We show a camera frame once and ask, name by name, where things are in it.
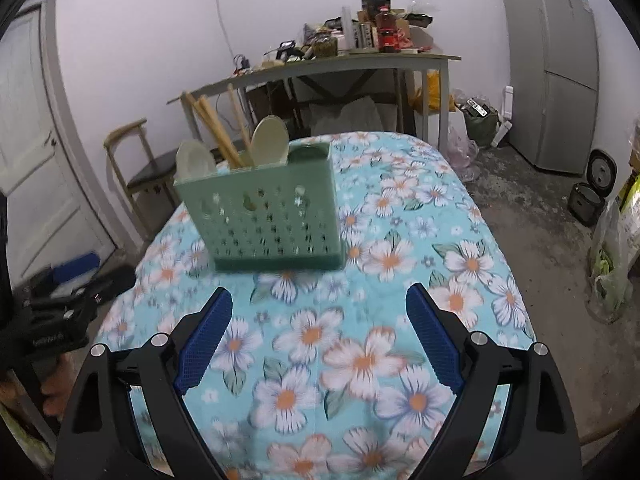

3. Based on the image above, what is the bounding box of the translucent white spoon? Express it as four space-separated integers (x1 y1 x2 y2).
176 139 217 180

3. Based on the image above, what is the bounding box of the bamboo chopstick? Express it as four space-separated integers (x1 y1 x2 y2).
227 84 253 157
182 91 244 169
198 96 245 168

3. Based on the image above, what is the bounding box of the green-white ceramic spoon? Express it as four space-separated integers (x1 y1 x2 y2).
250 115 290 167

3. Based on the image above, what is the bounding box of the white panel door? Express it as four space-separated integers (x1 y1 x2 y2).
0 8 115 284

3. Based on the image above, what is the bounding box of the floral blue quilt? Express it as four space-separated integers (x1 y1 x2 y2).
98 132 534 479

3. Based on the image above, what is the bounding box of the green plastic utensil holder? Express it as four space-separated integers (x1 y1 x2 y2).
176 142 346 273

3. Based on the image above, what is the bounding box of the wooden chair black seat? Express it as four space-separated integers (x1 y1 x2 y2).
103 118 178 238

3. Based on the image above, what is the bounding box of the black rice cooker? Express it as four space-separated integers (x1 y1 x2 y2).
567 148 617 228

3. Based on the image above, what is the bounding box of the grey long table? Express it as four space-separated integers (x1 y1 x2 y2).
190 53 461 153

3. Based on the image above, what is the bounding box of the yellow plastic bag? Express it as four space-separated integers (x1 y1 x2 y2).
408 70 440 114

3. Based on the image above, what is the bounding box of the red bottle on table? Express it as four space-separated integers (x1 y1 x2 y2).
375 6 399 52

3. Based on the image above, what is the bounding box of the grey refrigerator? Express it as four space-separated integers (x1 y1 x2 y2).
503 0 599 174

